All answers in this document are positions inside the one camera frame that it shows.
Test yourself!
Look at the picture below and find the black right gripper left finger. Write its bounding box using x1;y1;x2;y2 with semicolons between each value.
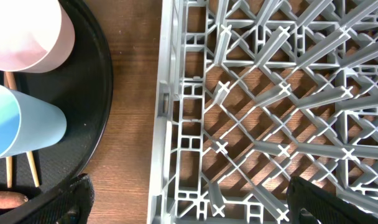
8;174;95;224

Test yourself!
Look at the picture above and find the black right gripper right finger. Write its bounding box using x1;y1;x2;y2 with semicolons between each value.
287;176;378;224

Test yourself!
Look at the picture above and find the light blue cup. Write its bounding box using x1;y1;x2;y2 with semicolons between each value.
0;85;67;158

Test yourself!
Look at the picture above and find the grey dishwasher rack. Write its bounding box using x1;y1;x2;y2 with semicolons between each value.
147;0;378;223

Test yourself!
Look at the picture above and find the orange carrot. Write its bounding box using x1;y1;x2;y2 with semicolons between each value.
0;191;29;209

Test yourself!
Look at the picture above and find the round black serving tray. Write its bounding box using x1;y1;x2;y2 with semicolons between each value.
0;0;113;223

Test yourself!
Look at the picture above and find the wooden chopstick right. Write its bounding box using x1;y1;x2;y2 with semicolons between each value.
4;72;40;188

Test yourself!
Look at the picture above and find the pink bowl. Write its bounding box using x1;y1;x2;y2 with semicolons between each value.
0;0;75;73

